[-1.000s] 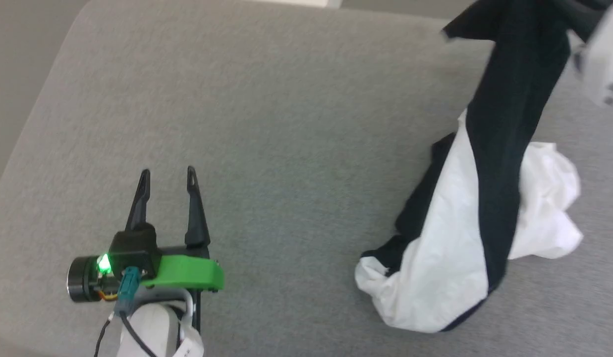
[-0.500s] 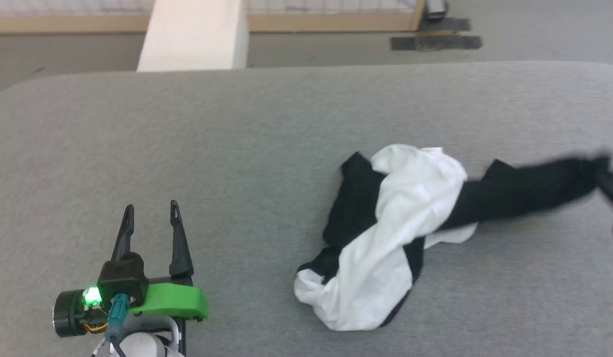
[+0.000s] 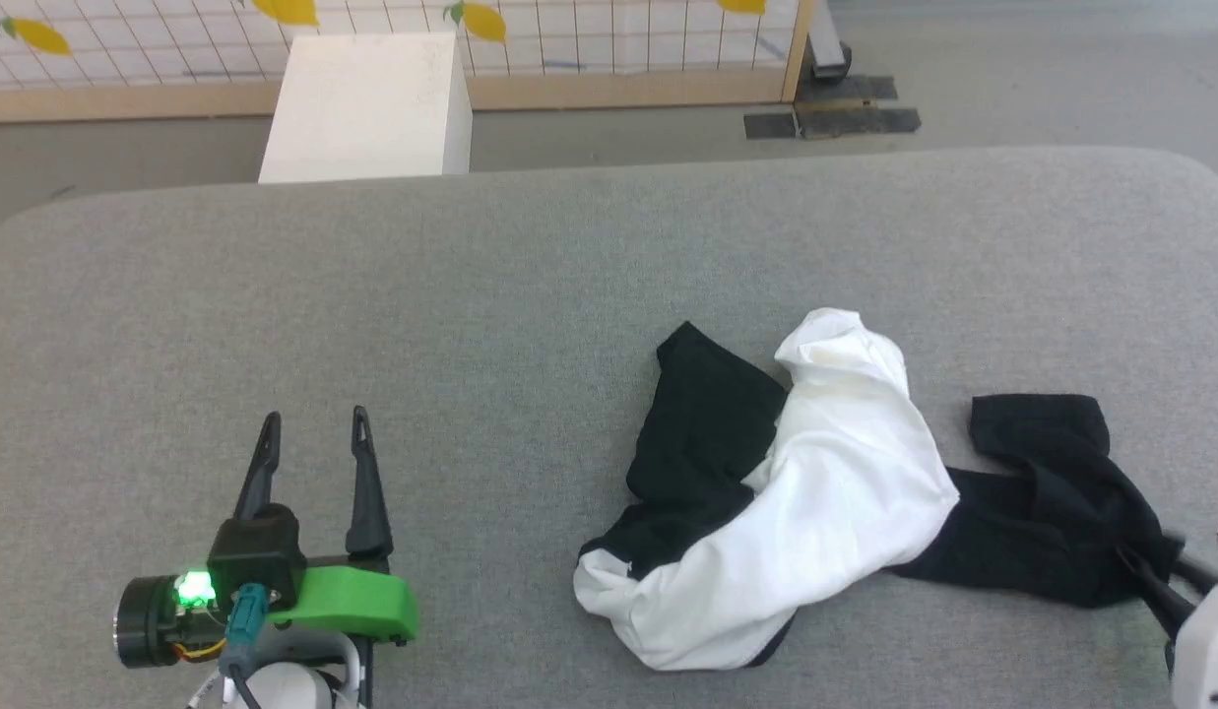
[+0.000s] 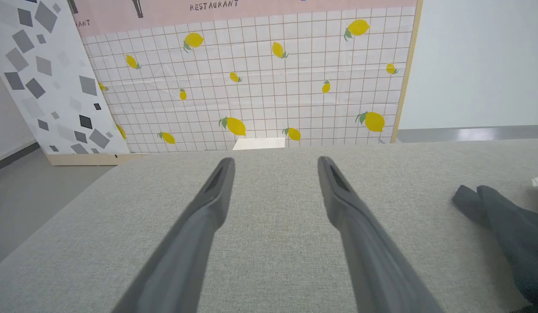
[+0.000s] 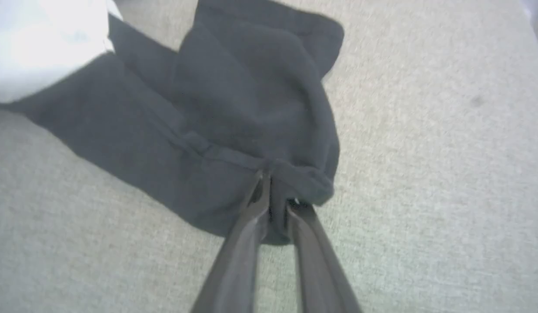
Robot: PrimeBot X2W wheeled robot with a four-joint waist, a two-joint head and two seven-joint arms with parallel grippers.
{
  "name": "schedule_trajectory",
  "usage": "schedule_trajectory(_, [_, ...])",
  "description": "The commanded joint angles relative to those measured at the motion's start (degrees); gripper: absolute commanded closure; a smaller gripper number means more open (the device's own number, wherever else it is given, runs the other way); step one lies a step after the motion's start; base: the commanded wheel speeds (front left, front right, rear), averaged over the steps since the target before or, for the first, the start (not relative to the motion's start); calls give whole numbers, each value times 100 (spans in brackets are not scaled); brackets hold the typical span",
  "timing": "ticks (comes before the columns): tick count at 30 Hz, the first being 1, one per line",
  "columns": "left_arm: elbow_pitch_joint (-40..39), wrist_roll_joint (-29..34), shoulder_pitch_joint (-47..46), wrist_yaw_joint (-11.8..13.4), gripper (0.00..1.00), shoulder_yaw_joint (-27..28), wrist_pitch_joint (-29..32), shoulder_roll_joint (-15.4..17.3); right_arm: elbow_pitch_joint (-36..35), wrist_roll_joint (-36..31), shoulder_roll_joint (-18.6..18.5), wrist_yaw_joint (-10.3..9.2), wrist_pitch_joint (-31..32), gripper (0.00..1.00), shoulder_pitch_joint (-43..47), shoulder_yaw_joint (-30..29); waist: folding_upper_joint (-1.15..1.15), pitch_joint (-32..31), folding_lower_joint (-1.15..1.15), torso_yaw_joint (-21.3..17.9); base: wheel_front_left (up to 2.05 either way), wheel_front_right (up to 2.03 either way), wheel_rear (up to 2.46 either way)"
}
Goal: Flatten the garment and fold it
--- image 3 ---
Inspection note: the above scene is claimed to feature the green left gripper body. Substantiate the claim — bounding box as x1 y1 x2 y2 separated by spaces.
264 563 419 646

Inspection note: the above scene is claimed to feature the wire grid panel wooden frame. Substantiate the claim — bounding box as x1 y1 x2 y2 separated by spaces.
0 0 816 125

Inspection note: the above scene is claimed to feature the white and black garment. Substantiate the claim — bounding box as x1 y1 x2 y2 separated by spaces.
572 307 1186 673

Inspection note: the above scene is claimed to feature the white box pedestal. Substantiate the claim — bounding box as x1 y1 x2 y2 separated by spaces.
258 32 474 185

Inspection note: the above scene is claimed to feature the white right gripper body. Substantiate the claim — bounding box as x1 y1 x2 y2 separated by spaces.
1170 579 1218 709

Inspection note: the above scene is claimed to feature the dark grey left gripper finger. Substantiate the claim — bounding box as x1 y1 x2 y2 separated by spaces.
345 405 395 574
234 412 283 523

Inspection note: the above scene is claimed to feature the grey fabric sofa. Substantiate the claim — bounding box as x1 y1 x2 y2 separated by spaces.
0 146 1218 709

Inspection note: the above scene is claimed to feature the grey metal stand foot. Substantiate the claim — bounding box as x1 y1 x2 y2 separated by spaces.
807 0 854 81

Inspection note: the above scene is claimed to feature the cylindrical left gripper motor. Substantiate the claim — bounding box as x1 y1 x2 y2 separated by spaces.
114 575 191 671

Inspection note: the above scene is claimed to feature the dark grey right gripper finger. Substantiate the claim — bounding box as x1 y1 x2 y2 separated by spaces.
1119 537 1197 638

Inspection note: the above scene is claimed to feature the black floor mat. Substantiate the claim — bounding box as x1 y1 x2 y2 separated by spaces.
744 102 923 141

